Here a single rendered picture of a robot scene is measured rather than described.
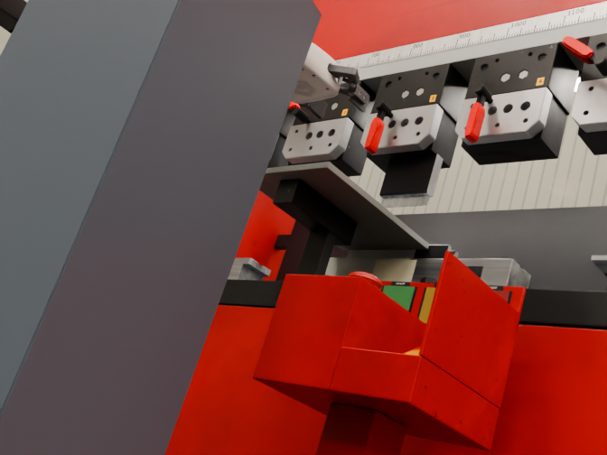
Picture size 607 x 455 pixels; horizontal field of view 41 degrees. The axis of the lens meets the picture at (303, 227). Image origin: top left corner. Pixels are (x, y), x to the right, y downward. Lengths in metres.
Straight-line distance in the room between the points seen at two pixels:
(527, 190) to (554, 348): 3.78
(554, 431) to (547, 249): 0.94
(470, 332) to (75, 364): 0.40
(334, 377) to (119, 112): 0.34
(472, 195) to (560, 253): 3.00
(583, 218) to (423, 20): 0.57
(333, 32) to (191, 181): 1.10
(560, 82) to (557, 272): 0.56
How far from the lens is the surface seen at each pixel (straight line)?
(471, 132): 1.30
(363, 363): 0.79
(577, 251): 1.81
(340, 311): 0.83
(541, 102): 1.31
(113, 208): 0.61
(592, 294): 0.99
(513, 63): 1.39
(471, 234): 1.96
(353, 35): 1.69
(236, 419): 1.23
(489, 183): 4.82
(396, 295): 0.99
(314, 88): 1.29
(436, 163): 1.41
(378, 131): 1.42
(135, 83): 0.63
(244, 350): 1.27
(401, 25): 1.62
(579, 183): 4.70
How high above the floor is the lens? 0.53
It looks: 20 degrees up
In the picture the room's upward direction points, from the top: 18 degrees clockwise
